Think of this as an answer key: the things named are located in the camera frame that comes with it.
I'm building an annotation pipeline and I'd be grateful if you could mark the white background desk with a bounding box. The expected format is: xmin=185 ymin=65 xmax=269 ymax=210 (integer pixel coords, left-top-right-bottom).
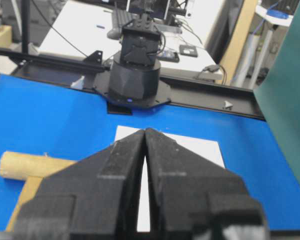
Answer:
xmin=39 ymin=0 xmax=224 ymax=83

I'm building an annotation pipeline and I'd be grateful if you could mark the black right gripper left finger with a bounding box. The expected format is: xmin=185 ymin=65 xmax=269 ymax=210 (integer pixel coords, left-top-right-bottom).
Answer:
xmin=13 ymin=130 xmax=143 ymax=240

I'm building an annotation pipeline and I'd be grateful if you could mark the wooden mallet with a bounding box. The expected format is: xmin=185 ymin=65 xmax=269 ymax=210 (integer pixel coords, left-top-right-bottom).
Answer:
xmin=0 ymin=151 xmax=76 ymax=232

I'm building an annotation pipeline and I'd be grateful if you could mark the black keyboard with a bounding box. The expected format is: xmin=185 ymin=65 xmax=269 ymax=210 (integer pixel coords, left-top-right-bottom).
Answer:
xmin=111 ymin=9 xmax=139 ymax=28

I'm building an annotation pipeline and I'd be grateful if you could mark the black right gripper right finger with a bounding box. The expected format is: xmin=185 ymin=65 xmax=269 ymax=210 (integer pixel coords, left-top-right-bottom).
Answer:
xmin=145 ymin=128 xmax=270 ymax=240

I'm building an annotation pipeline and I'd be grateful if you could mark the blue table mat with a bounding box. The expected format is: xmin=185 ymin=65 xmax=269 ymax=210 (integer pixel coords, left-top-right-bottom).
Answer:
xmin=0 ymin=75 xmax=300 ymax=231

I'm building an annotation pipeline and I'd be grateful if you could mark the large white foam board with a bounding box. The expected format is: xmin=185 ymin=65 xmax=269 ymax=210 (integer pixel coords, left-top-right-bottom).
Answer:
xmin=114 ymin=125 xmax=225 ymax=233

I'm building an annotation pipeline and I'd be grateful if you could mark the black hard drive box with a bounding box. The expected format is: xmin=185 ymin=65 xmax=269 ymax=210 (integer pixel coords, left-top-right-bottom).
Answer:
xmin=179 ymin=44 xmax=198 ymax=58

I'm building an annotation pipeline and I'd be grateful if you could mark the black aluminium frame rail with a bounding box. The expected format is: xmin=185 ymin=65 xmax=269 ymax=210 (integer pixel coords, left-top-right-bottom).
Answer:
xmin=0 ymin=48 xmax=265 ymax=121

